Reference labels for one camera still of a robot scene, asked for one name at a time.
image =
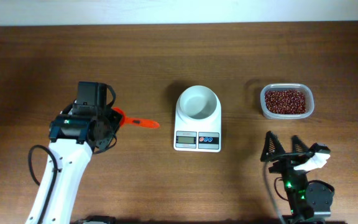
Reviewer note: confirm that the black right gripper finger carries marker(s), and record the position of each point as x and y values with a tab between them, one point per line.
298	145
272	148

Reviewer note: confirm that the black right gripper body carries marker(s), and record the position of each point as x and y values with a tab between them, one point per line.
286	157

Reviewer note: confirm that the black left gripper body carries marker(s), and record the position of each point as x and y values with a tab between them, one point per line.
112	121

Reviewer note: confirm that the orange measuring scoop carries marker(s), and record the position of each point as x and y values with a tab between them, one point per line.
144	123

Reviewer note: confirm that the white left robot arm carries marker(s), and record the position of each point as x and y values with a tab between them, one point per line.
66	164

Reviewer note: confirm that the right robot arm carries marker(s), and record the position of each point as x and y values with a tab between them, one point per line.
309	200

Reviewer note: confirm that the white digital kitchen scale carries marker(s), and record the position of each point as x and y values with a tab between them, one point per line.
198	135

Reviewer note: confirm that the red adzuki beans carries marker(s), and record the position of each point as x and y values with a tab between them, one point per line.
285	102

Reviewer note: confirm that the clear plastic bean container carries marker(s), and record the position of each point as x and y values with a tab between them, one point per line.
288	86

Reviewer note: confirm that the white bowl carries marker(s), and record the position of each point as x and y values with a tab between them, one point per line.
197	103

